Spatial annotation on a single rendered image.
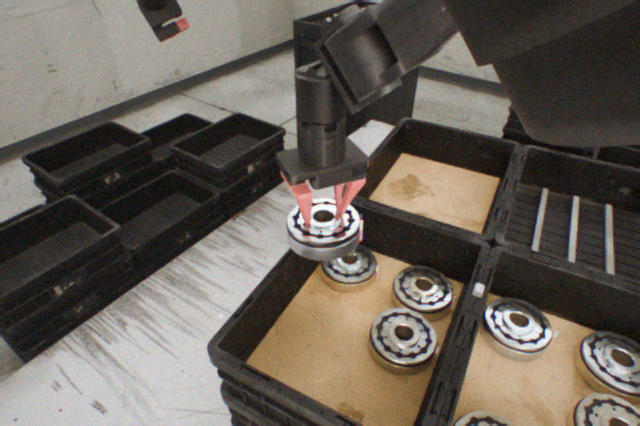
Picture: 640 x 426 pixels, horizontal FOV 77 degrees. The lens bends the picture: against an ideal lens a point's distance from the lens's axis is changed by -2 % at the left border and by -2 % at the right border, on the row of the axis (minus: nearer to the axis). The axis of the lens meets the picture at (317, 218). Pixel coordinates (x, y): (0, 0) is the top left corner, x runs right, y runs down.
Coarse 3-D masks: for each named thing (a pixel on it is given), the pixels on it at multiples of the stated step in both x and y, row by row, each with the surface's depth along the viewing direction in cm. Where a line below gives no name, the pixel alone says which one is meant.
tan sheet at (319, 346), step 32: (384, 256) 81; (320, 288) 74; (384, 288) 74; (288, 320) 69; (320, 320) 69; (352, 320) 69; (448, 320) 69; (256, 352) 64; (288, 352) 64; (320, 352) 64; (352, 352) 64; (288, 384) 60; (320, 384) 60; (352, 384) 60; (384, 384) 60; (416, 384) 60; (352, 416) 56; (384, 416) 56; (416, 416) 56
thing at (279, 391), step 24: (480, 240) 70; (480, 264) 65; (264, 288) 61; (240, 312) 59; (216, 336) 55; (456, 336) 56; (216, 360) 52; (240, 360) 52; (456, 360) 52; (264, 384) 49; (312, 408) 47; (432, 408) 49
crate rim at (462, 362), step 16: (496, 256) 67; (512, 256) 67; (528, 256) 67; (560, 272) 64; (576, 272) 64; (624, 288) 61; (480, 304) 59; (480, 320) 57; (464, 336) 55; (464, 352) 53; (464, 368) 51; (448, 400) 48; (448, 416) 48
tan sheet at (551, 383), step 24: (480, 336) 66; (552, 336) 66; (576, 336) 66; (480, 360) 63; (504, 360) 63; (552, 360) 63; (480, 384) 60; (504, 384) 60; (528, 384) 60; (552, 384) 60; (576, 384) 60; (456, 408) 57; (480, 408) 57; (504, 408) 57; (528, 408) 57; (552, 408) 57
